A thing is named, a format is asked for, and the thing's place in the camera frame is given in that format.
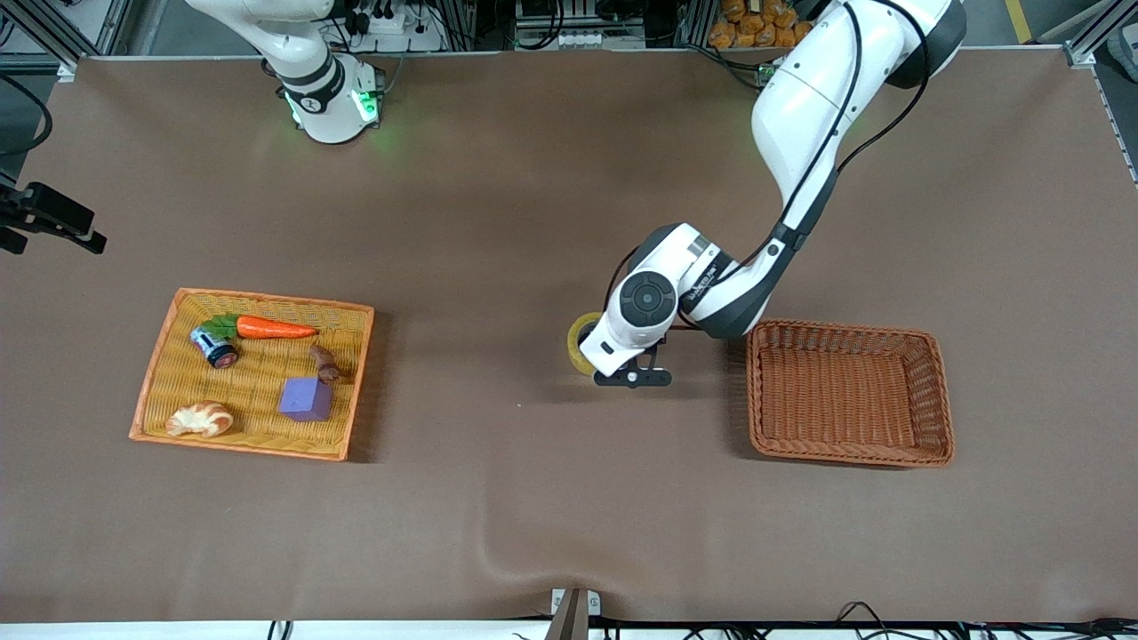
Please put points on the bag of orange snacks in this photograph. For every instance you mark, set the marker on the bag of orange snacks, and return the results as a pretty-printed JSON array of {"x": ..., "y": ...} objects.
[{"x": 756, "y": 31}]

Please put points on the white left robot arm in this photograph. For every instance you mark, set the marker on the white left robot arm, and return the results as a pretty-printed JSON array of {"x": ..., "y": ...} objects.
[{"x": 800, "y": 98}]

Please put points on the yellow clear tape roll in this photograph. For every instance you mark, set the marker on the yellow clear tape roll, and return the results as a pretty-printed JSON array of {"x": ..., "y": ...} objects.
[{"x": 573, "y": 356}]

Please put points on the orange toy carrot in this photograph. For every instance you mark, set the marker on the orange toy carrot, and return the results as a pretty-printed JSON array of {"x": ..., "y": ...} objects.
[{"x": 276, "y": 328}]

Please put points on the brown wicker basket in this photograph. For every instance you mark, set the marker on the brown wicker basket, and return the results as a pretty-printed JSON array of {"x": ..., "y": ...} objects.
[{"x": 845, "y": 391}]

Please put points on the metal table edge bracket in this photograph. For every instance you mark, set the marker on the metal table edge bracket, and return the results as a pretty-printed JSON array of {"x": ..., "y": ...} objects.
[{"x": 578, "y": 613}]

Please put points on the yellow wicker tray orange rim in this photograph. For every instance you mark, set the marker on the yellow wicker tray orange rim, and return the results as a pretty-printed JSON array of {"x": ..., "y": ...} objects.
[{"x": 267, "y": 427}]

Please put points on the purple cube block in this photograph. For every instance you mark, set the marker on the purple cube block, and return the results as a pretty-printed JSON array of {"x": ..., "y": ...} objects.
[{"x": 307, "y": 400}]

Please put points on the white power strip with plugs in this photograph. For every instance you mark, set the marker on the white power strip with plugs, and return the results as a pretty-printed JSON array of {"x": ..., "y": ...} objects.
[{"x": 400, "y": 40}]

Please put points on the brown table cover sheet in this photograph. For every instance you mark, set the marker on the brown table cover sheet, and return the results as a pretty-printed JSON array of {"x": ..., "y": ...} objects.
[{"x": 569, "y": 222}]

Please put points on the aluminium frame profile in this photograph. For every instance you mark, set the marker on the aluminium frame profile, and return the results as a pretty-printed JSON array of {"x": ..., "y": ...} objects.
[
  {"x": 1080, "y": 53},
  {"x": 116, "y": 27}
]

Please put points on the black electronics box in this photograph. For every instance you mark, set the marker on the black electronics box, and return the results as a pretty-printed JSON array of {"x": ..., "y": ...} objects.
[{"x": 569, "y": 11}]

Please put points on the brown toy root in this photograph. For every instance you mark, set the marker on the brown toy root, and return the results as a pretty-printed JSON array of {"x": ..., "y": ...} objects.
[{"x": 324, "y": 363}]

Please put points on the toy croissant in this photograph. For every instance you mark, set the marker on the toy croissant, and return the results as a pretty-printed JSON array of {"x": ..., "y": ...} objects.
[{"x": 200, "y": 420}]

